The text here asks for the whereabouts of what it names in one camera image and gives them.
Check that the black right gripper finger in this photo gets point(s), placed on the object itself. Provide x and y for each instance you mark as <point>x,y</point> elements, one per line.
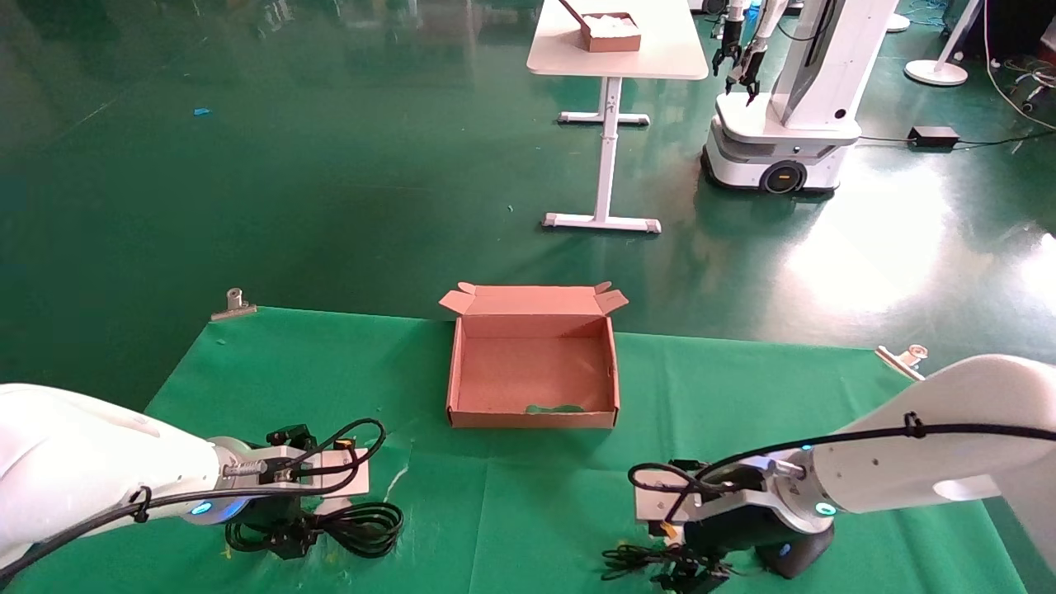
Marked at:
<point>693,576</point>
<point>685,466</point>

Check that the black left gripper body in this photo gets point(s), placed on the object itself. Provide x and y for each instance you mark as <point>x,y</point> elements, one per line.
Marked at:
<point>272,511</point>

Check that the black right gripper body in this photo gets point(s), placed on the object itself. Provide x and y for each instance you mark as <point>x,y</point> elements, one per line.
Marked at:
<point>734,528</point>

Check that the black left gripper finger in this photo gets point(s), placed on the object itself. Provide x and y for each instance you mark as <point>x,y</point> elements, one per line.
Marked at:
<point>293,438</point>
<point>295,538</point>

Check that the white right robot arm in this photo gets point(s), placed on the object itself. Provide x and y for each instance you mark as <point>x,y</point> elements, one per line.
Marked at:
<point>949,445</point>

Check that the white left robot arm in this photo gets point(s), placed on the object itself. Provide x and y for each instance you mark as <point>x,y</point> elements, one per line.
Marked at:
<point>82,462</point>

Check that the open brown cardboard box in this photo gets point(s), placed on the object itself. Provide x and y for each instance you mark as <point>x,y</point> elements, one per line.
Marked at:
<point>528,371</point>

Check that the brown box with white contents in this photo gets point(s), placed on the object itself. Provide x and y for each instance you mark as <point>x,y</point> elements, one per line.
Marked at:
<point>610,41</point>

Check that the silver metal table clip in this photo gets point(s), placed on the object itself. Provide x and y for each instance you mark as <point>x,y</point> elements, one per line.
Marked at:
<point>907,359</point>
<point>235,305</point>

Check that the green table cloth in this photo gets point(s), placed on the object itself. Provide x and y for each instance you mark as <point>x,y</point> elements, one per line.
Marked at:
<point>536,511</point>

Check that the white wheeled background robot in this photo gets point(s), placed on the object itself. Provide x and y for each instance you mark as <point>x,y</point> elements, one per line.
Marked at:
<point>792,140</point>

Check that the black power adapter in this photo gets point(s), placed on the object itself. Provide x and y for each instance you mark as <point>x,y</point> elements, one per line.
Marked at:
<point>934,137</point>

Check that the white standing fan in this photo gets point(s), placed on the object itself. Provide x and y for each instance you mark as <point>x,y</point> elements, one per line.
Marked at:
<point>936,73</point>

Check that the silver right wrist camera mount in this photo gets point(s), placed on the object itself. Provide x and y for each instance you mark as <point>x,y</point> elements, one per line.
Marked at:
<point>660,495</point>

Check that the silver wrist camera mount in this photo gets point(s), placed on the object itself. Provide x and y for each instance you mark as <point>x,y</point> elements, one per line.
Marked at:
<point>660,495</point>
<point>346,483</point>

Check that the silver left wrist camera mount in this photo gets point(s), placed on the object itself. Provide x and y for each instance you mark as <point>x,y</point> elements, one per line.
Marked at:
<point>346,483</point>

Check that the white pedestal table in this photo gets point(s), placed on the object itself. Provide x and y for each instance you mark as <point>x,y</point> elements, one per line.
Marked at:
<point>643,62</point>

